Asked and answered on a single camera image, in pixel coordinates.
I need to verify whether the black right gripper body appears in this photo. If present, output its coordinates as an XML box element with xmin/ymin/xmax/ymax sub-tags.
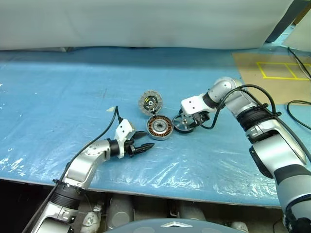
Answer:
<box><xmin>193</xmin><ymin>111</ymin><xmax>212</xmax><ymax>126</ymax></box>

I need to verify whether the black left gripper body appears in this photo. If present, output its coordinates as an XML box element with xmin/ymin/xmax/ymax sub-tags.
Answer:
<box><xmin>125</xmin><ymin>138</ymin><xmax>138</xmax><ymax>158</ymax></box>

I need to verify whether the silver motor stator housing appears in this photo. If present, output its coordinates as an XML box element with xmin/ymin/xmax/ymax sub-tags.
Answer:
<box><xmin>145</xmin><ymin>115</ymin><xmax>174</xmax><ymax>141</ymax></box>

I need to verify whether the grey rounded cylinder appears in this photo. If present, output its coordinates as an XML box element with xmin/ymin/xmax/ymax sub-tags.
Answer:
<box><xmin>108</xmin><ymin>196</ymin><xmax>134</xmax><ymax>229</ymax></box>
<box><xmin>179</xmin><ymin>208</ymin><xmax>207</xmax><ymax>223</ymax></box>

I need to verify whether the brown cardboard sheet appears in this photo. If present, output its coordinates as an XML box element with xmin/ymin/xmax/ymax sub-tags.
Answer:
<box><xmin>232</xmin><ymin>52</ymin><xmax>311</xmax><ymax>105</ymax></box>

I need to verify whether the grey robot torso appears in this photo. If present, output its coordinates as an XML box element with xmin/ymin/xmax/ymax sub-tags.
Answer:
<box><xmin>102</xmin><ymin>218</ymin><xmax>234</xmax><ymax>233</ymax></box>

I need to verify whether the white crumpled object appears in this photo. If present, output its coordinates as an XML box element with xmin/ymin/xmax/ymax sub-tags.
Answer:
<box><xmin>81</xmin><ymin>211</ymin><xmax>102</xmax><ymax>233</ymax></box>

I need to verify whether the blue plastic table sheet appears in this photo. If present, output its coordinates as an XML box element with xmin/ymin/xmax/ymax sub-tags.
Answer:
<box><xmin>0</xmin><ymin>46</ymin><xmax>311</xmax><ymax>207</ymax></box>

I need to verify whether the white fabric backdrop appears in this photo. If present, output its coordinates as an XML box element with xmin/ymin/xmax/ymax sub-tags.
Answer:
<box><xmin>0</xmin><ymin>0</ymin><xmax>292</xmax><ymax>51</ymax></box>

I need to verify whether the white board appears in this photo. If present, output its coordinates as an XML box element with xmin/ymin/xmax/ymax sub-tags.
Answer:
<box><xmin>281</xmin><ymin>23</ymin><xmax>311</xmax><ymax>51</ymax></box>

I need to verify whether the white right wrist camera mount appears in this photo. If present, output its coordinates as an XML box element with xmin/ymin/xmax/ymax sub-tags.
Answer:
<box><xmin>181</xmin><ymin>95</ymin><xmax>214</xmax><ymax>115</ymax></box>

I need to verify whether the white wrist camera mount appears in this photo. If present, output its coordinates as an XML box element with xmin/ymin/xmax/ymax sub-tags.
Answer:
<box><xmin>115</xmin><ymin>118</ymin><xmax>136</xmax><ymax>160</ymax></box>
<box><xmin>181</xmin><ymin>95</ymin><xmax>214</xmax><ymax>115</ymax></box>

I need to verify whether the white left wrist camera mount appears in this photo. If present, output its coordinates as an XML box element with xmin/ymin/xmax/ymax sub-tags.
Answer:
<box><xmin>115</xmin><ymin>118</ymin><xmax>136</xmax><ymax>160</ymax></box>

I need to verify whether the black looped cable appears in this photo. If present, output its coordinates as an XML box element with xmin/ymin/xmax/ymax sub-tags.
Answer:
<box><xmin>286</xmin><ymin>100</ymin><xmax>311</xmax><ymax>128</ymax></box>

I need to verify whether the thin black cable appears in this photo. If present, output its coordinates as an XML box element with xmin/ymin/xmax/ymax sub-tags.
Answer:
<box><xmin>288</xmin><ymin>46</ymin><xmax>311</xmax><ymax>80</ymax></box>

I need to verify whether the dark grey slanted post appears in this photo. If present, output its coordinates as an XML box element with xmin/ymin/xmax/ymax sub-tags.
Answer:
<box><xmin>266</xmin><ymin>0</ymin><xmax>307</xmax><ymax>43</ymax></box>

